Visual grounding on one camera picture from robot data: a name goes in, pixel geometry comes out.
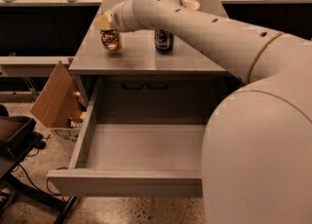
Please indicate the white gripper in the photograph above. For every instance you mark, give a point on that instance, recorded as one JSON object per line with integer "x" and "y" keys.
{"x": 116, "y": 18}

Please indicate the brown cardboard box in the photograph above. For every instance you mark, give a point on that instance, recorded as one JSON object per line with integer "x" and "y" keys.
{"x": 58, "y": 107}

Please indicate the orange soda can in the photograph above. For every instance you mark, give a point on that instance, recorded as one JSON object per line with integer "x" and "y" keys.
{"x": 111, "y": 40}

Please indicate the grey shelf rail left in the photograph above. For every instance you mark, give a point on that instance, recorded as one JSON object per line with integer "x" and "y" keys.
{"x": 31, "y": 66}

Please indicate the grey open top drawer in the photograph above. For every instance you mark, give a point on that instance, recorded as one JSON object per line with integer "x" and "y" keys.
{"x": 142, "y": 137}

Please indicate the white ceramic bowl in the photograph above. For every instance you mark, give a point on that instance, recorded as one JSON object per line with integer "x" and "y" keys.
{"x": 191, "y": 4}

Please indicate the blue soda can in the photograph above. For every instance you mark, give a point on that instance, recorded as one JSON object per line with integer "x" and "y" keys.
{"x": 164, "y": 41}

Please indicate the black office chair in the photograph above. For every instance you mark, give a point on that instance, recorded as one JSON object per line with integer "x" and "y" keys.
{"x": 17, "y": 139}

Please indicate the grey cabinet counter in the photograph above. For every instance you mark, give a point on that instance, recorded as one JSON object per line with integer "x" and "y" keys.
{"x": 136, "y": 56}

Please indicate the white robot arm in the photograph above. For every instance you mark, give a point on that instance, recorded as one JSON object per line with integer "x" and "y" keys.
{"x": 257, "y": 147}

